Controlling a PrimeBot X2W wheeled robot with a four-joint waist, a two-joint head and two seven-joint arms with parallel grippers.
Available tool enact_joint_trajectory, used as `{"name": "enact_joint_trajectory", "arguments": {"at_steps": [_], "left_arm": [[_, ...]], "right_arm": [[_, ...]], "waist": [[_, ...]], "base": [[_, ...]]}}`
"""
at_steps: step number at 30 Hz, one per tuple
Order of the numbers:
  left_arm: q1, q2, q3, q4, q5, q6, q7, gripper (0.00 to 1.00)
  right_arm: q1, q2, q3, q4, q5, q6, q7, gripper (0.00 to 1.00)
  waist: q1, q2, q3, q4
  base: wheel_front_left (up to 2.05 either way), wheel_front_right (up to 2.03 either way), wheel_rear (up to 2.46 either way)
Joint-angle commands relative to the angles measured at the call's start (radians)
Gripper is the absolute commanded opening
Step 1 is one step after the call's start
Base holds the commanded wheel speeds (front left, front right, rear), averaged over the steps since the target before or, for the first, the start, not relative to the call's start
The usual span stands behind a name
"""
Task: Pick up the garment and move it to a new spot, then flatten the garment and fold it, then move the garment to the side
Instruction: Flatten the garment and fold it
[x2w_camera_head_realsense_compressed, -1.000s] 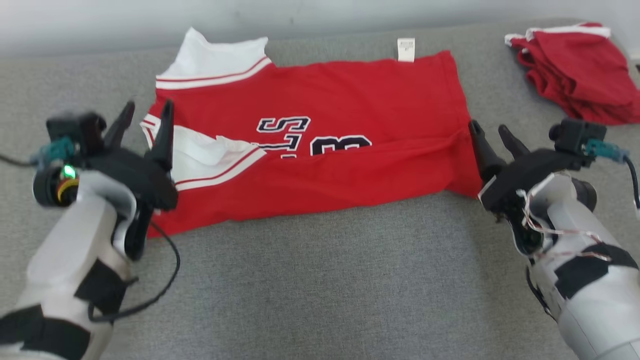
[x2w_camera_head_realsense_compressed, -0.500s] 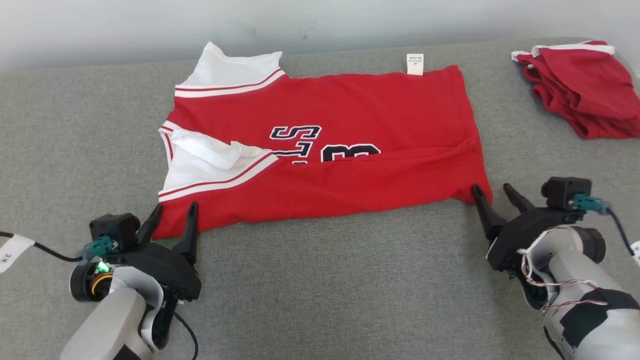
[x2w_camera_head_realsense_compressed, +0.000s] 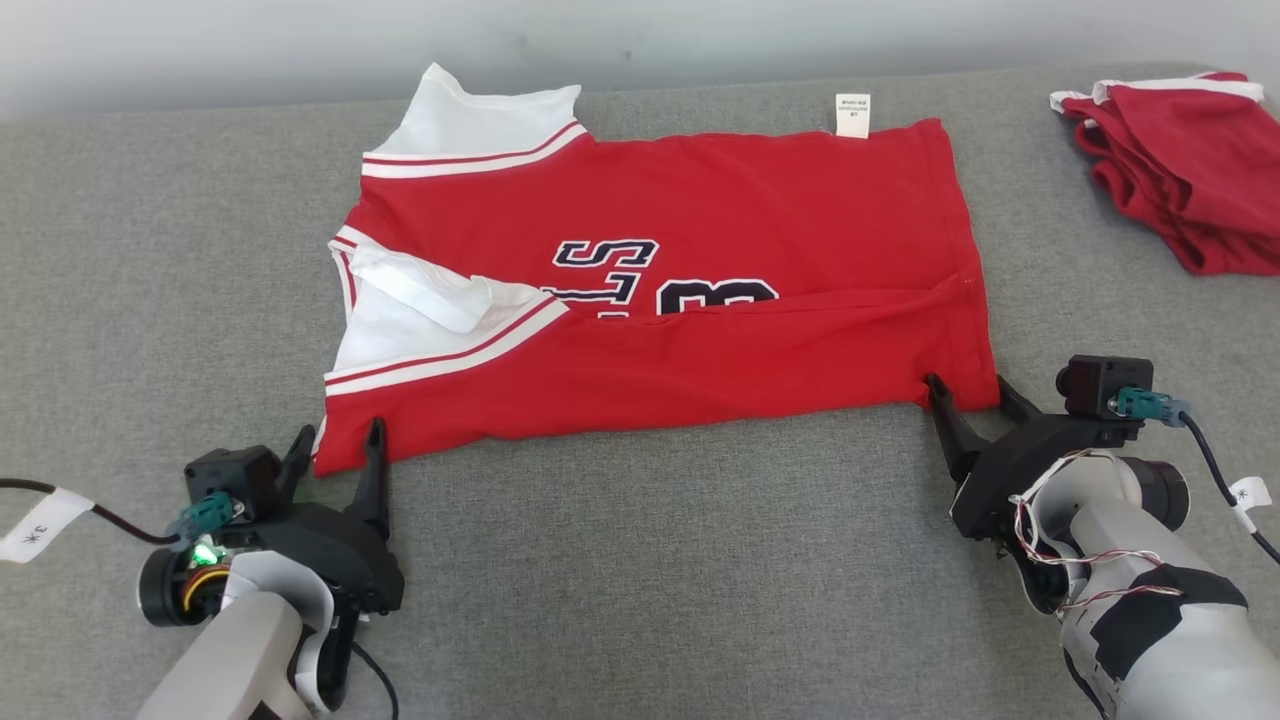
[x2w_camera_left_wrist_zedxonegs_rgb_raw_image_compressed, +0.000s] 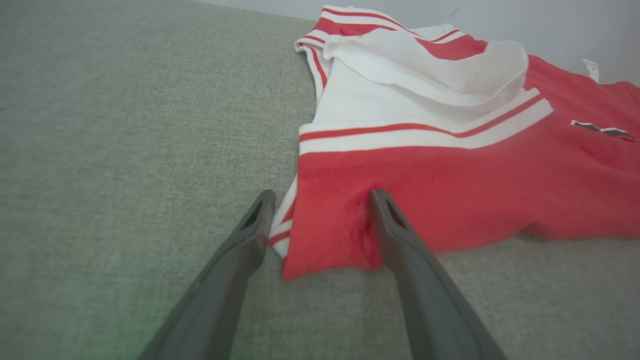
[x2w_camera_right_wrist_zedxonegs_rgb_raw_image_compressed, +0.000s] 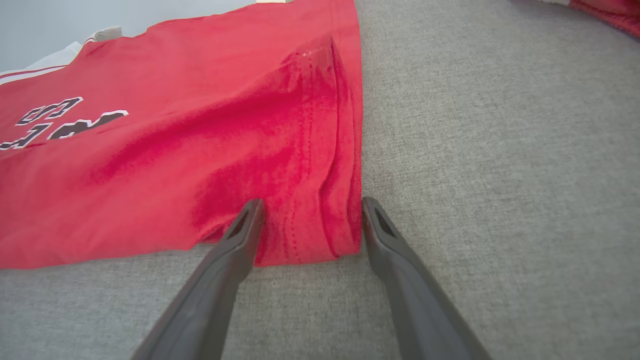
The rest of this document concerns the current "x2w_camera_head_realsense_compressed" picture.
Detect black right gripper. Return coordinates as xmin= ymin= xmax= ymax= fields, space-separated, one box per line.
xmin=925 ymin=373 xmax=1142 ymax=542

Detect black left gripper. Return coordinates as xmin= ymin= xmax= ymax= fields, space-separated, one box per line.
xmin=224 ymin=417 xmax=406 ymax=614

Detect red white basketball jersey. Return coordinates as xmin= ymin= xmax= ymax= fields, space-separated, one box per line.
xmin=312 ymin=62 xmax=1003 ymax=479

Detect red folded shorts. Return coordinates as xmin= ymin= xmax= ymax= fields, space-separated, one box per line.
xmin=1049 ymin=70 xmax=1280 ymax=277

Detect thin red white wire bundle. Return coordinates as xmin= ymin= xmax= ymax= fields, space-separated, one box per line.
xmin=1010 ymin=450 xmax=1187 ymax=617

